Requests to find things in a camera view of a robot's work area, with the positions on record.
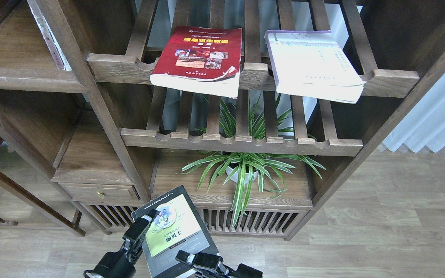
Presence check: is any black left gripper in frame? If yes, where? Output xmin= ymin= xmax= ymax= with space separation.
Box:
xmin=83 ymin=209 xmax=159 ymax=278

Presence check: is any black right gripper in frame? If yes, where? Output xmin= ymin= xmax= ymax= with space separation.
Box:
xmin=175 ymin=250 xmax=263 ymax=278

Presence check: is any green black cover book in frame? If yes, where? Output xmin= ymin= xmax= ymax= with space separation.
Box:
xmin=131 ymin=185 xmax=219 ymax=278

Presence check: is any white purple book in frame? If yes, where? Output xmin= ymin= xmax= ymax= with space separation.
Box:
xmin=265 ymin=30 xmax=365 ymax=103

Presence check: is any brass drawer knob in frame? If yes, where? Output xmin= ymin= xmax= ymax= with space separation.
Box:
xmin=97 ymin=191 xmax=105 ymax=199

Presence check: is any white plant pot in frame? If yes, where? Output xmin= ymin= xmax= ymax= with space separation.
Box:
xmin=226 ymin=162 xmax=258 ymax=184

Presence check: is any wooden furniture at left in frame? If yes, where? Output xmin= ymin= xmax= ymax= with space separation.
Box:
xmin=0 ymin=116 xmax=86 ymax=237

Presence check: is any dark wooden bookshelf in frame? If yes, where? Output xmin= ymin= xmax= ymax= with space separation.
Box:
xmin=0 ymin=0 xmax=445 ymax=241

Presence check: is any thin book white spine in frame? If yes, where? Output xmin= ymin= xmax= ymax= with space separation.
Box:
xmin=27 ymin=0 xmax=72 ymax=71

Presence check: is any red cover book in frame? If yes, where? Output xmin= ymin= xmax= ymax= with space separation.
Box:
xmin=150 ymin=26 xmax=242 ymax=98

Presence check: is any white curtain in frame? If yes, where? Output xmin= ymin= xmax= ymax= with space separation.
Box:
xmin=379 ymin=74 xmax=445 ymax=153

